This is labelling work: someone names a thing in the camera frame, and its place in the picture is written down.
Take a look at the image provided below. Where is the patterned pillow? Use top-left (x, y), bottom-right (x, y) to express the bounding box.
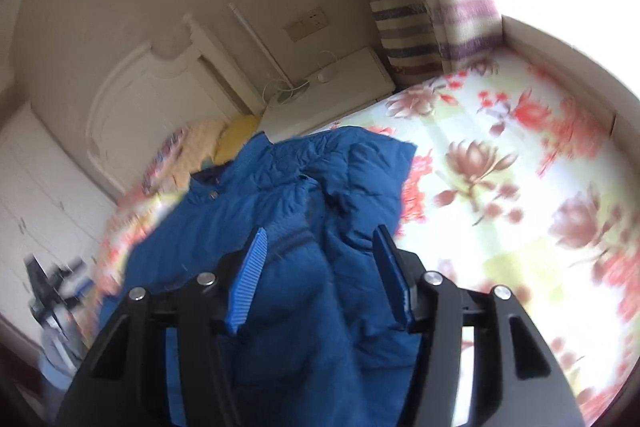
top-left (141, 127), bottom-right (192, 196)

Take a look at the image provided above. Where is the white wardrobe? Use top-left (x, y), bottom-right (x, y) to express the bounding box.
top-left (0, 102), bottom-right (120, 353)

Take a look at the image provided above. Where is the window sill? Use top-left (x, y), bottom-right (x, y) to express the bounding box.
top-left (499, 14), bottom-right (640, 152)

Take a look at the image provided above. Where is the yellow pillow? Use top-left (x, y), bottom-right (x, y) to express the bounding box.
top-left (214, 114), bottom-right (262, 166)

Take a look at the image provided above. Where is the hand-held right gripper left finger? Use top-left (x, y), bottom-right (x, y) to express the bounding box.
top-left (56, 227), bottom-right (271, 427)

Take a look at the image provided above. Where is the white cable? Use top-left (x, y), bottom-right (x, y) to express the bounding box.
top-left (261, 51), bottom-right (342, 102)

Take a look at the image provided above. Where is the cream fluffy pillow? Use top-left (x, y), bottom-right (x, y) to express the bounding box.
top-left (170, 117), bottom-right (232, 174)

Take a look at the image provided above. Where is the white nightstand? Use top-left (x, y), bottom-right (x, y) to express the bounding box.
top-left (259, 47), bottom-right (397, 144)

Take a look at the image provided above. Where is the wall outlet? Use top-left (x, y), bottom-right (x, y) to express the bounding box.
top-left (283, 7), bottom-right (331, 42)

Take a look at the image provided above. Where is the white bed headboard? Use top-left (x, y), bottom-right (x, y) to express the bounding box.
top-left (84, 12), bottom-right (253, 196)

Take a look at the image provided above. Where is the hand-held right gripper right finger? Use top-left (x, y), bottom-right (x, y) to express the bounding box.
top-left (372, 224), bottom-right (587, 427)

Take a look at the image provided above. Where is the blue quilted jacket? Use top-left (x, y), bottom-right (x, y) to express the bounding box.
top-left (97, 125), bottom-right (425, 427)

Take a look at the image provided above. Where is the white desk lamp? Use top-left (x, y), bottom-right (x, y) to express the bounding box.
top-left (228, 2), bottom-right (312, 106)

